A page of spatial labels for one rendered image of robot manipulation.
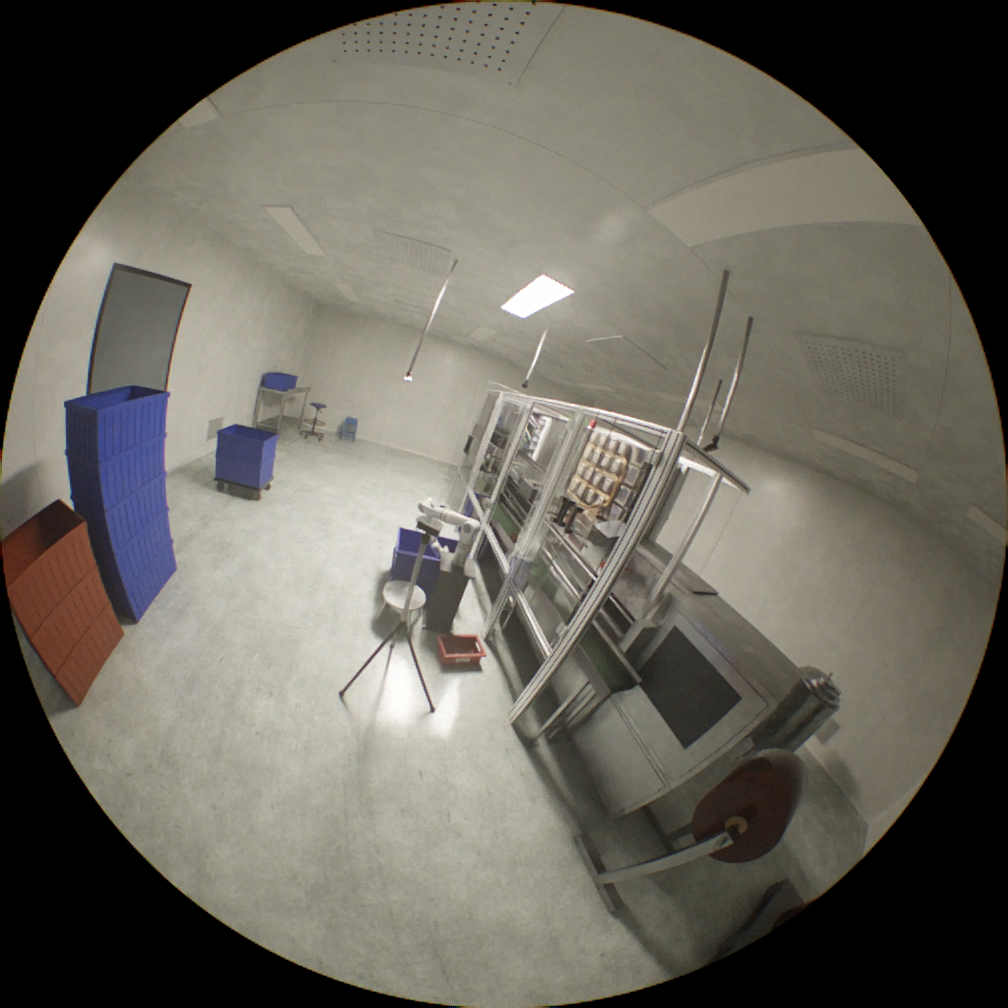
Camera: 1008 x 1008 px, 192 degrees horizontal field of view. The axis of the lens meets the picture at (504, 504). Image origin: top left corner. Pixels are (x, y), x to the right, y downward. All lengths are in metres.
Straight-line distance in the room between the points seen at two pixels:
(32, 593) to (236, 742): 1.18
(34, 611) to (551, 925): 2.47
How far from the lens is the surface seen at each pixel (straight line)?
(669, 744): 1.51
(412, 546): 2.62
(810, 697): 2.78
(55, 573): 1.89
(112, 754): 2.02
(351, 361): 7.07
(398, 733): 1.76
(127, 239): 3.38
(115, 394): 2.36
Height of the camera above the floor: 1.59
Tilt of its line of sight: 17 degrees down
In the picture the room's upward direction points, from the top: 22 degrees clockwise
